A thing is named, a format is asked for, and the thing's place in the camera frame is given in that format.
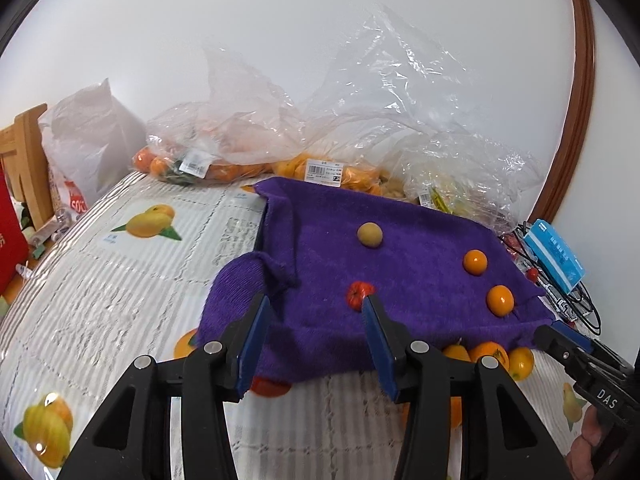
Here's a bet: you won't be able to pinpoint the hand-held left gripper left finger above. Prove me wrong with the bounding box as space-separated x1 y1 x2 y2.
57 292 273 480

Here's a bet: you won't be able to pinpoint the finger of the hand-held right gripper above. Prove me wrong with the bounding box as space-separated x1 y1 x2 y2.
552 324 633 376
534 325 596 381

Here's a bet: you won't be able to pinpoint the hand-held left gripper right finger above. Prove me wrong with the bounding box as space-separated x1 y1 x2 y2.
362 294 573 480

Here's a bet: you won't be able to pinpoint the small round orange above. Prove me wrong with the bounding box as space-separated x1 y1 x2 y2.
462 249 488 276
507 347 535 381
486 285 515 318

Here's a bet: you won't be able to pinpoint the small red tomato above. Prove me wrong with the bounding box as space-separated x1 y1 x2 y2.
347 282 375 312

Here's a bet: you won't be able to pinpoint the mandarin with green stem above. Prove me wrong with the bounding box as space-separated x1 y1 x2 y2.
469 341 510 372

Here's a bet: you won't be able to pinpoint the purple towel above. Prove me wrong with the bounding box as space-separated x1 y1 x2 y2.
195 176 558 383

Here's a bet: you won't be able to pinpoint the tan longan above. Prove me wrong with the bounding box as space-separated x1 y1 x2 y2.
357 222 384 249

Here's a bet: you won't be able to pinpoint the person's right hand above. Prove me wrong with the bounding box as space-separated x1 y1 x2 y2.
565 404 606 480

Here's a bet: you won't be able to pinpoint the grey patterned pouch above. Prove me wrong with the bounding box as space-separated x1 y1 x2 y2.
544 284 577 322

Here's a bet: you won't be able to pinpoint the blue box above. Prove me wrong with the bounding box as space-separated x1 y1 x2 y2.
522 218 586 295

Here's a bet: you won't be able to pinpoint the clear bag of yellow fruit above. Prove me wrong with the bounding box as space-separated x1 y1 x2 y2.
400 130 546 235

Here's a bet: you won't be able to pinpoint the clear bag of leafy mandarins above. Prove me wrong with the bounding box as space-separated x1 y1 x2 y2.
132 47 301 187

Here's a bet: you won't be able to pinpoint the pile of small bottles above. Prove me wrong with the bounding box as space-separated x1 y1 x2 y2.
15 200 73 263

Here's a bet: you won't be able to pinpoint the clear bag of oranges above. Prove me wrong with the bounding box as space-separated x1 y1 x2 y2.
272 2 476 197

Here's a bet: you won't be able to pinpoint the white plastic bag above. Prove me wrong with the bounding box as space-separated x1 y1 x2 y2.
39 78 148 221

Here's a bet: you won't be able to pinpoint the red paper bag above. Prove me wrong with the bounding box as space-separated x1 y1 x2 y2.
0 167 30 301

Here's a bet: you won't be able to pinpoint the wooden chair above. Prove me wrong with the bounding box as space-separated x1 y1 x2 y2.
0 104 56 241

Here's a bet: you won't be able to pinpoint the black cables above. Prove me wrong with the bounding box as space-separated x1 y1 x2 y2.
510 220 603 336

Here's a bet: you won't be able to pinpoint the brown wooden door frame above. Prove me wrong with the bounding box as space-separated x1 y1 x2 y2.
530 0 598 226

